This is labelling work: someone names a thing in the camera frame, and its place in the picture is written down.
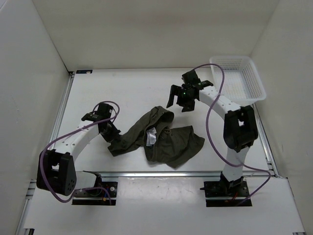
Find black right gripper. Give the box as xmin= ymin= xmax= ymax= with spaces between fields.
xmin=166 ymin=85 xmax=195 ymax=113

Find olive green shorts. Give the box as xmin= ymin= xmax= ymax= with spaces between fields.
xmin=108 ymin=106 xmax=205 ymax=168

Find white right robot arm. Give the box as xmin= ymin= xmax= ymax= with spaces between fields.
xmin=167 ymin=70 xmax=258 ymax=196

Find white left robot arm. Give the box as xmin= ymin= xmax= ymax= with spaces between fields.
xmin=36 ymin=101 xmax=120 ymax=203

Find white plastic mesh basket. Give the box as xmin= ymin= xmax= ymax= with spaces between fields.
xmin=210 ymin=55 xmax=267 ymax=106

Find small blue corner label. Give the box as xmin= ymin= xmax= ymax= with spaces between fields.
xmin=76 ymin=70 xmax=93 ymax=74

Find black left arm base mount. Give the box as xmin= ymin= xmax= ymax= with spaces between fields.
xmin=72 ymin=171 xmax=118 ymax=206

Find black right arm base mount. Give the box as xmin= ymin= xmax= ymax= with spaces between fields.
xmin=200 ymin=177 xmax=252 ymax=208

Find aluminium frame rail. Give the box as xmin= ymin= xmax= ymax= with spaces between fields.
xmin=24 ymin=69 xmax=273 ymax=235

